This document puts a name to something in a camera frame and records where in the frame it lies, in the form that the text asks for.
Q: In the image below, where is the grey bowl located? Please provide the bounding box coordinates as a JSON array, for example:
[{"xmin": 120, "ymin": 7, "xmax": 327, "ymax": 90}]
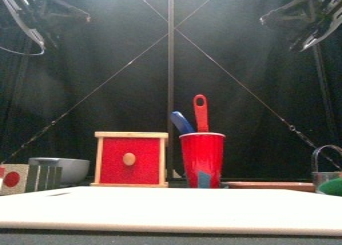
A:
[{"xmin": 28, "ymin": 157, "xmax": 91, "ymax": 186}]

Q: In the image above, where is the green round toy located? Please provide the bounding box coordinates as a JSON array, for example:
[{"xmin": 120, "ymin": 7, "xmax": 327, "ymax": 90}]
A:
[{"xmin": 317, "ymin": 177, "xmax": 342, "ymax": 197}]

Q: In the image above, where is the red plastic cup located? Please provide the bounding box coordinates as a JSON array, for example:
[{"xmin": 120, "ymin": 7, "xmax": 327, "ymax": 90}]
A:
[{"xmin": 178, "ymin": 132, "xmax": 227, "ymax": 189}]

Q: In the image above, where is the white box with red dot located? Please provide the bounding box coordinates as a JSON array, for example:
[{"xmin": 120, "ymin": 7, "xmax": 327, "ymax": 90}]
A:
[{"xmin": 0, "ymin": 163, "xmax": 64, "ymax": 197}]

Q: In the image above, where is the wooden tray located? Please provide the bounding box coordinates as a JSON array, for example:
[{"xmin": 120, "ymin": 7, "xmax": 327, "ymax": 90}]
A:
[{"xmin": 222, "ymin": 181, "xmax": 318, "ymax": 193}]

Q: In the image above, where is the red wooden drawer box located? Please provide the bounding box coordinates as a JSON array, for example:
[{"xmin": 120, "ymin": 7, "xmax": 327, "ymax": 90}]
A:
[{"xmin": 90, "ymin": 131, "xmax": 170, "ymax": 189}]

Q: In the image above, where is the white cutting board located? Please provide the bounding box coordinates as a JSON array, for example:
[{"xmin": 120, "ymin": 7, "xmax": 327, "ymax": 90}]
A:
[{"xmin": 0, "ymin": 185, "xmax": 342, "ymax": 237}]

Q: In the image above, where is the grey cable loop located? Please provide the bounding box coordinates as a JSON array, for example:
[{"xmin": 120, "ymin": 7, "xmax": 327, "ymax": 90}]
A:
[{"xmin": 0, "ymin": 38, "xmax": 47, "ymax": 57}]

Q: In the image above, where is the black vertical frame pole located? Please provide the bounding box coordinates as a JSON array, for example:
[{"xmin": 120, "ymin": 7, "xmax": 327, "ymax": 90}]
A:
[{"xmin": 166, "ymin": 0, "xmax": 176, "ymax": 181}]

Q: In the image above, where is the red plastic utensil handle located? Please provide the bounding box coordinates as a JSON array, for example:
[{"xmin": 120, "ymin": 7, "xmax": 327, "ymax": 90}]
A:
[{"xmin": 192, "ymin": 94, "xmax": 211, "ymax": 134}]

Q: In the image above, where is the blue plastic utensil handle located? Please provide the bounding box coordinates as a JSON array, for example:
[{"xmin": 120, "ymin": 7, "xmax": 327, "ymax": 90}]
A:
[{"xmin": 170, "ymin": 110, "xmax": 196, "ymax": 135}]

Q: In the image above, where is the metal basket with wire handle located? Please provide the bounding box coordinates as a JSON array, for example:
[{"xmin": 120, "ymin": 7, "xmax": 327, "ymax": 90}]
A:
[{"xmin": 310, "ymin": 144, "xmax": 342, "ymax": 192}]

